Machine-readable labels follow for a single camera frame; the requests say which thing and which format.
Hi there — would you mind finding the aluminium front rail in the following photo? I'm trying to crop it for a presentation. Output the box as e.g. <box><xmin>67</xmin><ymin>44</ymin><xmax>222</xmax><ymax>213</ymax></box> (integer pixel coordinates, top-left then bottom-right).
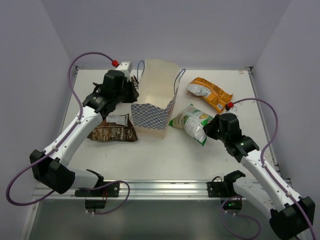
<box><xmin>47</xmin><ymin>180</ymin><xmax>219</xmax><ymax>200</ymax></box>

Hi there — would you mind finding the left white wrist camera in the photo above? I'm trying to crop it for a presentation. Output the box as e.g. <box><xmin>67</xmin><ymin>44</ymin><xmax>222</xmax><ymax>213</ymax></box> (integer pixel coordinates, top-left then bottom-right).
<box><xmin>115</xmin><ymin>61</ymin><xmax>133</xmax><ymax>76</ymax></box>

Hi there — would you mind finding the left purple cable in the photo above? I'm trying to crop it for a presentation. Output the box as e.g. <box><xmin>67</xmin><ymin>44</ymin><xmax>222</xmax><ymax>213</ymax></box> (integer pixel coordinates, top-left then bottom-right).
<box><xmin>5</xmin><ymin>51</ymin><xmax>131</xmax><ymax>216</ymax></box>

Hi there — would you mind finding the brown sea salt chips bag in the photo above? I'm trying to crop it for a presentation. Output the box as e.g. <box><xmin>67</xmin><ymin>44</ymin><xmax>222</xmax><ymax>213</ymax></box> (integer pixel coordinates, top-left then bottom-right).
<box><xmin>131</xmin><ymin>75</ymin><xmax>139</xmax><ymax>91</ymax></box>

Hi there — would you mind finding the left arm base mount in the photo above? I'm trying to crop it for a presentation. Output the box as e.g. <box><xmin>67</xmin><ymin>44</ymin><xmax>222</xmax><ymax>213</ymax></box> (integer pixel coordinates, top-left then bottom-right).
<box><xmin>74</xmin><ymin>180</ymin><xmax>125</xmax><ymax>215</ymax></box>

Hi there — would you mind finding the blue checkered paper bag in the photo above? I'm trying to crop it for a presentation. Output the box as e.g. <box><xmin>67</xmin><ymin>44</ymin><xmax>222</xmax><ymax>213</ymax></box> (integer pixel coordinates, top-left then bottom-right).
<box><xmin>131</xmin><ymin>58</ymin><xmax>186</xmax><ymax>139</ymax></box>

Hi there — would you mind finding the aluminium right side rail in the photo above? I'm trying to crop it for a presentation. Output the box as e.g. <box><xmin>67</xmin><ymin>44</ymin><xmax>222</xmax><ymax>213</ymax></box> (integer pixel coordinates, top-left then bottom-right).
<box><xmin>245</xmin><ymin>66</ymin><xmax>282</xmax><ymax>176</ymax></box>

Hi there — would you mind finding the purple cable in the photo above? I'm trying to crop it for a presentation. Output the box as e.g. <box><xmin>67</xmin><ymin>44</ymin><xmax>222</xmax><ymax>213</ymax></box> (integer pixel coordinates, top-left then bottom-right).
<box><xmin>219</xmin><ymin>97</ymin><xmax>320</xmax><ymax>240</ymax></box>
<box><xmin>5</xmin><ymin>51</ymin><xmax>131</xmax><ymax>216</ymax></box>

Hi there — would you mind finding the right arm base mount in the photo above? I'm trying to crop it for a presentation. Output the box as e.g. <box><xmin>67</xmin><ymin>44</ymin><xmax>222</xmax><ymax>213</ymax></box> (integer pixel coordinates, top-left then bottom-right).
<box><xmin>206</xmin><ymin>171</ymin><xmax>246</xmax><ymax>213</ymax></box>

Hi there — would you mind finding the aluminium rail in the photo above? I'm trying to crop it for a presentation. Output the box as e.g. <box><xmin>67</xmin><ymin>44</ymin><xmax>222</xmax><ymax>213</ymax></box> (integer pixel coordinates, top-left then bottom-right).
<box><xmin>47</xmin><ymin>180</ymin><xmax>219</xmax><ymax>200</ymax></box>
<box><xmin>245</xmin><ymin>66</ymin><xmax>282</xmax><ymax>176</ymax></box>

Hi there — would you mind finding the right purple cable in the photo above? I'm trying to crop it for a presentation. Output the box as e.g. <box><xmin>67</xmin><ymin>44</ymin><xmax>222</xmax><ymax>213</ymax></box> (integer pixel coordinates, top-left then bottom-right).
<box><xmin>219</xmin><ymin>97</ymin><xmax>320</xmax><ymax>240</ymax></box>

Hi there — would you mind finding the green Chuba snack bag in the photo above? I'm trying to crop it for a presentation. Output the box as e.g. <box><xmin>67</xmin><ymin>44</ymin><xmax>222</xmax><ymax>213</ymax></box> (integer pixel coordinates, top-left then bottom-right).
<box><xmin>169</xmin><ymin>104</ymin><xmax>214</xmax><ymax>146</ymax></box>

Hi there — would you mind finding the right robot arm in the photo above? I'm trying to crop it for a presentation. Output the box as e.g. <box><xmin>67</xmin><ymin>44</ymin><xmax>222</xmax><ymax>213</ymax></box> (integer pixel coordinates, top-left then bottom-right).
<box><xmin>203</xmin><ymin>113</ymin><xmax>316</xmax><ymax>240</ymax></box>

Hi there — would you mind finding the orange chips bag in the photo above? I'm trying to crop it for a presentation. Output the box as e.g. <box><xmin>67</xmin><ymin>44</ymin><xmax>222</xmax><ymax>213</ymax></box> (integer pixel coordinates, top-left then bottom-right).
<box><xmin>187</xmin><ymin>77</ymin><xmax>233</xmax><ymax>114</ymax></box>

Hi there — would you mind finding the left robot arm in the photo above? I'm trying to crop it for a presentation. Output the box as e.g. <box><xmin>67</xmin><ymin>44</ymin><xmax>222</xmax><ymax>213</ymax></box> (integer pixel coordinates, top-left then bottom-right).
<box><xmin>29</xmin><ymin>67</ymin><xmax>139</xmax><ymax>197</ymax></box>

